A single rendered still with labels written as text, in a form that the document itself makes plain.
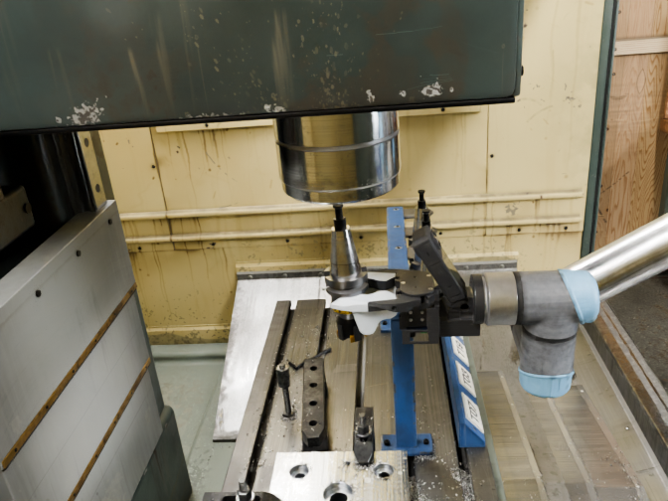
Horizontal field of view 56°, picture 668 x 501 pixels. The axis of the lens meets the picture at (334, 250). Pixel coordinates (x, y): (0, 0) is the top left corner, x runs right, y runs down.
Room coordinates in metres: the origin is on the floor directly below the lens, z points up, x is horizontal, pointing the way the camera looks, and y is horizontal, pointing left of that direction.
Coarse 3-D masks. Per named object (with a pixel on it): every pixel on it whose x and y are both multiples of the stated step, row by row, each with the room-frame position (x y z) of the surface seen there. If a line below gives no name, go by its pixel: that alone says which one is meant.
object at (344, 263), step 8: (336, 232) 0.79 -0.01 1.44; (344, 232) 0.79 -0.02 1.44; (336, 240) 0.78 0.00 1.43; (344, 240) 0.78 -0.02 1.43; (352, 240) 0.79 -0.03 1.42; (336, 248) 0.78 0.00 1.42; (344, 248) 0.78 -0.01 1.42; (352, 248) 0.79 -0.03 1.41; (336, 256) 0.78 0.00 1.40; (344, 256) 0.78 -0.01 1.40; (352, 256) 0.78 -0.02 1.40; (336, 264) 0.78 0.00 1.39; (344, 264) 0.78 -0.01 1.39; (352, 264) 0.78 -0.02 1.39; (336, 272) 0.78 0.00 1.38; (344, 272) 0.78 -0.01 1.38; (352, 272) 0.78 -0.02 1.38
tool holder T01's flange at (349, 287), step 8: (360, 264) 0.81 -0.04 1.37; (328, 272) 0.80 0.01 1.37; (360, 272) 0.79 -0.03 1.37; (328, 280) 0.78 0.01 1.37; (336, 280) 0.77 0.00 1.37; (344, 280) 0.77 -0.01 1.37; (352, 280) 0.77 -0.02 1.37; (360, 280) 0.77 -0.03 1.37; (328, 288) 0.79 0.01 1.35; (336, 288) 0.78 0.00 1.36; (344, 288) 0.77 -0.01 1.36; (352, 288) 0.77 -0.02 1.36; (360, 288) 0.77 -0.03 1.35; (336, 296) 0.77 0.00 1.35; (344, 296) 0.77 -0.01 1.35; (352, 296) 0.77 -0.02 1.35
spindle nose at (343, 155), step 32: (288, 128) 0.74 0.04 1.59; (320, 128) 0.72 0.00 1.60; (352, 128) 0.72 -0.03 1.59; (384, 128) 0.74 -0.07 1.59; (288, 160) 0.75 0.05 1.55; (320, 160) 0.72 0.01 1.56; (352, 160) 0.72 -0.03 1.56; (384, 160) 0.74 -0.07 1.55; (288, 192) 0.76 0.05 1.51; (320, 192) 0.72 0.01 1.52; (352, 192) 0.72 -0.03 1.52; (384, 192) 0.74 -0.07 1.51
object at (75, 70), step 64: (0, 0) 0.71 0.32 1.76; (64, 0) 0.70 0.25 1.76; (128, 0) 0.69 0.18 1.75; (192, 0) 0.69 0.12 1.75; (256, 0) 0.68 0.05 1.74; (320, 0) 0.67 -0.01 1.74; (384, 0) 0.67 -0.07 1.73; (448, 0) 0.66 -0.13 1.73; (512, 0) 0.66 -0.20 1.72; (0, 64) 0.71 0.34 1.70; (64, 64) 0.70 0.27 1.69; (128, 64) 0.69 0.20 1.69; (192, 64) 0.69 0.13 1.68; (256, 64) 0.68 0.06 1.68; (320, 64) 0.67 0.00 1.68; (384, 64) 0.67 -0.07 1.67; (448, 64) 0.66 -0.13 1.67; (512, 64) 0.66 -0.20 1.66; (0, 128) 0.71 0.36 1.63; (64, 128) 0.71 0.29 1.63
